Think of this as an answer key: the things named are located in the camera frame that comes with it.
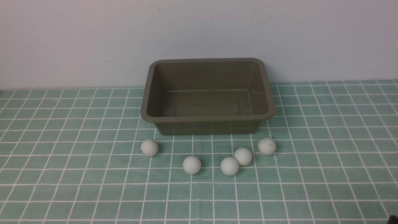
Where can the white ball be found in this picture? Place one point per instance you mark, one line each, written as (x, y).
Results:
(149, 147)
(229, 166)
(191, 165)
(267, 146)
(243, 156)

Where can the olive green plastic bin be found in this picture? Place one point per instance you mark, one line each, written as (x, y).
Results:
(205, 96)

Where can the green checkered tablecloth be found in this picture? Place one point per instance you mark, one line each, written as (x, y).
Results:
(72, 156)

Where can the dark object bottom right corner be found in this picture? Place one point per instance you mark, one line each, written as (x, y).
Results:
(393, 219)

